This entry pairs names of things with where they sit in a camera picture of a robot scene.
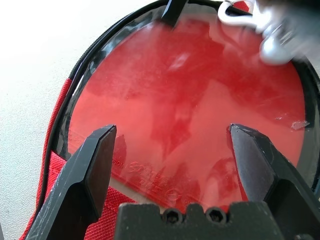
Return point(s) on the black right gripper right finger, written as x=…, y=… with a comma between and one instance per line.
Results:
x=270, y=170

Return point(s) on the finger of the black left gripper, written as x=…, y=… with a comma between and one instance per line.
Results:
x=173, y=12

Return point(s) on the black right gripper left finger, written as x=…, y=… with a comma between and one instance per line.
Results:
x=80, y=180

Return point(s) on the red black paddle case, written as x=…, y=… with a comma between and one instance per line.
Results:
x=57, y=120

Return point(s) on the red ping-pong paddle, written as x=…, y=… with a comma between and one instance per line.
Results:
x=175, y=100

